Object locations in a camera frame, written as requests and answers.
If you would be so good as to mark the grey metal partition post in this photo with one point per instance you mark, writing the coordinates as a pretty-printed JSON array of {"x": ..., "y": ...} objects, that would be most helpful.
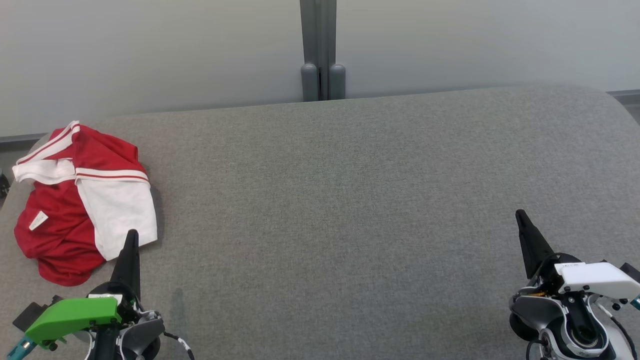
[{"x": 320, "y": 50}]

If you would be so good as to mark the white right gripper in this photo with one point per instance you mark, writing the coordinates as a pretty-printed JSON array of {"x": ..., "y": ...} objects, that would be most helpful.
[{"x": 595, "y": 280}]

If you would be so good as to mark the red white t-shirt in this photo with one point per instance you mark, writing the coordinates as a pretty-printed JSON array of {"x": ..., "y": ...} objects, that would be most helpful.
[{"x": 60, "y": 235}]

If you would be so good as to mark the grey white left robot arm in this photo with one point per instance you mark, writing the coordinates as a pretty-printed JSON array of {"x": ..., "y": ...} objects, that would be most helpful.
[{"x": 145, "y": 332}]

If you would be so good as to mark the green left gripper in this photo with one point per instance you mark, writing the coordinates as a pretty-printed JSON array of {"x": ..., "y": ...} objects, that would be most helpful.
[{"x": 75, "y": 315}]

